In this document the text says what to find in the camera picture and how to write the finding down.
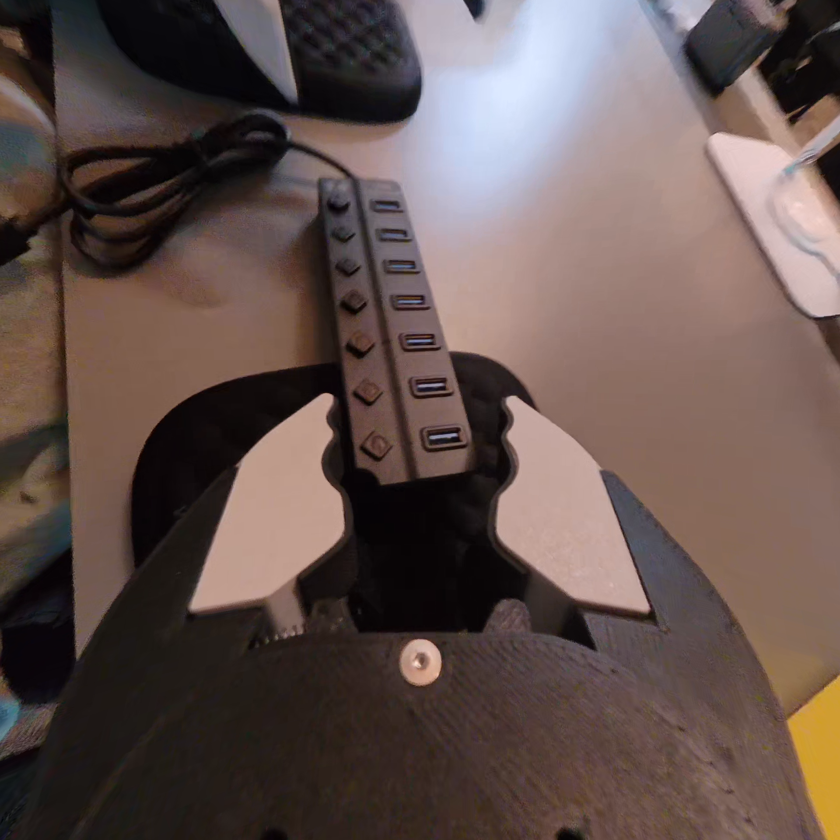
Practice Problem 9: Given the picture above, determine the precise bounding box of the yellow plastic bin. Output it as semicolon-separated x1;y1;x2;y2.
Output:
786;678;840;840

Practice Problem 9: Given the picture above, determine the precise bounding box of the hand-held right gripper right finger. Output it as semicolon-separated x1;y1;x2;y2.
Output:
489;395;654;632

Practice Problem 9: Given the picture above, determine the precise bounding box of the black multi-port usb hub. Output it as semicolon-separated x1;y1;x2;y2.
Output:
317;176;479;488

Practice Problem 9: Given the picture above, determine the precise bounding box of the black quilted pad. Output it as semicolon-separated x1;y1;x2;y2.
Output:
97;0;424;124
130;351;537;573

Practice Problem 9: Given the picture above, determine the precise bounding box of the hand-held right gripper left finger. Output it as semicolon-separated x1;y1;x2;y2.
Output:
187;392;357;636

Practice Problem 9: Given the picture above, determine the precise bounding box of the thin black hub cable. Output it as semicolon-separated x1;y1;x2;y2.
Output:
58;110;360;271

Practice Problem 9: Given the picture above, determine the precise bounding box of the person's beige sweatshirt torso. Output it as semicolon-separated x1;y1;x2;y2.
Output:
0;249;74;608

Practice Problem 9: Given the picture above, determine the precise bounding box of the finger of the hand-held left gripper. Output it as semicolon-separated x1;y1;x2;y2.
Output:
213;0;301;108

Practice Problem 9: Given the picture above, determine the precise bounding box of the black power adapter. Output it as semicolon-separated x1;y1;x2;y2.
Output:
682;0;790;94

